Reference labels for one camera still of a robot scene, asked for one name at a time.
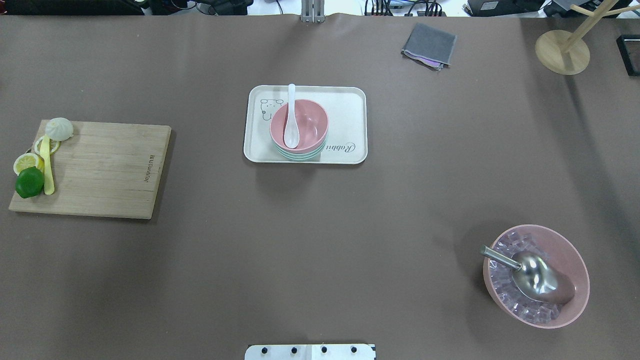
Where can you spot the grey folded cloth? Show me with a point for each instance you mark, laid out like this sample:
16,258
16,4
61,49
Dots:
430,46

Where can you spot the clear ice cubes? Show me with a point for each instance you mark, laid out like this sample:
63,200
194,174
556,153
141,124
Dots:
522,307

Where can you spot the small pink bowl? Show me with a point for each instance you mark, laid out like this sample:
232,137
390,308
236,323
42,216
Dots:
312,121

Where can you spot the middle green bowl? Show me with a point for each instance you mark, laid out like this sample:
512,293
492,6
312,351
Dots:
318,149

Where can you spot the green bowl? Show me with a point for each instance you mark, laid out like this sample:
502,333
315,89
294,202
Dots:
301,157
318,149

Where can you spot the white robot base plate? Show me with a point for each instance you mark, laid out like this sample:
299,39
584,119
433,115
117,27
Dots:
324,351

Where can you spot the aluminium frame post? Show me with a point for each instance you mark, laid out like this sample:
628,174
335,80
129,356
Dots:
312,11

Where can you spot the white ceramic spoon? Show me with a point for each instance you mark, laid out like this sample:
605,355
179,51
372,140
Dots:
291,135

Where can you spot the bottom green bowl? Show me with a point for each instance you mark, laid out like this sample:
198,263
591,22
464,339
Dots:
301,157

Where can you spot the yellow plastic knife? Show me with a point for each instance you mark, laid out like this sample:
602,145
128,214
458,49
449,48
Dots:
44,151

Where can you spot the black tray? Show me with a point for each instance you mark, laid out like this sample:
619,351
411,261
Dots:
629,48

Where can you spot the white rabbit tray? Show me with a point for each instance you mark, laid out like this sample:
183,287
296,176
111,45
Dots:
347,139

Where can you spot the lemon half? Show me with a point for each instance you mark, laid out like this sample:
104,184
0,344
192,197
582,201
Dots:
27,160

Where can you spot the metal ice scoop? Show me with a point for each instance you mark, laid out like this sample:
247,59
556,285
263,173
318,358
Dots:
535,278

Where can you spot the bamboo cutting board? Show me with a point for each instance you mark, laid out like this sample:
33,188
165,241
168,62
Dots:
105,170

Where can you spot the large pink bowl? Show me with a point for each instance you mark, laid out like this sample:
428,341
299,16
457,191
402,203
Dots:
563,257

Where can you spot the green lime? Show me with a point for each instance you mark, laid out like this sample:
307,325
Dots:
29,182

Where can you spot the wooden mug tree stand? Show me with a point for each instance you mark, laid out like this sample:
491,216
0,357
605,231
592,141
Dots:
564,52

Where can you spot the lemon slice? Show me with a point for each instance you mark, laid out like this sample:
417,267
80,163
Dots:
54,145

